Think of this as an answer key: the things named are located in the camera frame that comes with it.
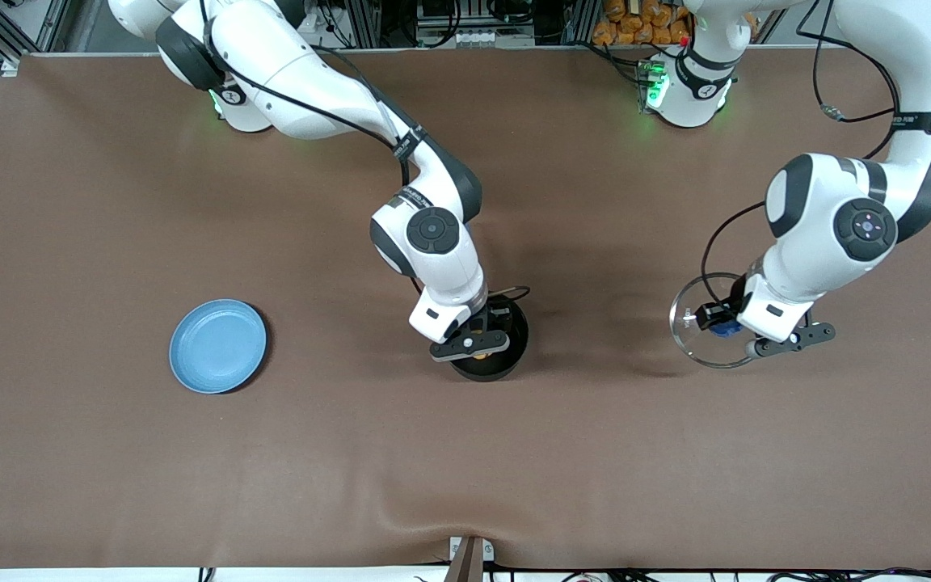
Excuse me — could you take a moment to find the white power strip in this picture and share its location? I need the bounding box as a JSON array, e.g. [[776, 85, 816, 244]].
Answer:
[[415, 28, 533, 48]]

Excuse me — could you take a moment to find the glass lid with blue knob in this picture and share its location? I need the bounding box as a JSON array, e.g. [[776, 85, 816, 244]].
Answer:
[[668, 272, 762, 371]]

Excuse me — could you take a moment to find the black pot with blue handle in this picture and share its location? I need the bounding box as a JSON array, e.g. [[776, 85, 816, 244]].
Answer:
[[447, 294, 530, 383]]

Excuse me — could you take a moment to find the brown table mat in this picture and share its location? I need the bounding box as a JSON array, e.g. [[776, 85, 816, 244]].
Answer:
[[0, 47, 931, 571]]

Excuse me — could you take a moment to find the blue plate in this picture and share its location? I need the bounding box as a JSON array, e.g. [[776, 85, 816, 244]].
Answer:
[[168, 299, 268, 395]]

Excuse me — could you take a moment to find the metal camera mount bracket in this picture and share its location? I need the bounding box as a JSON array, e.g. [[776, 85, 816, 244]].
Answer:
[[449, 535, 495, 582]]

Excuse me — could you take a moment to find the orange netted bag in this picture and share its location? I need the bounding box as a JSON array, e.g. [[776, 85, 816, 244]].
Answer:
[[592, 0, 693, 48]]

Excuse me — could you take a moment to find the aluminium frame rail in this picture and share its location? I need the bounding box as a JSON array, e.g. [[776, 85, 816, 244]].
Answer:
[[0, 0, 72, 70]]

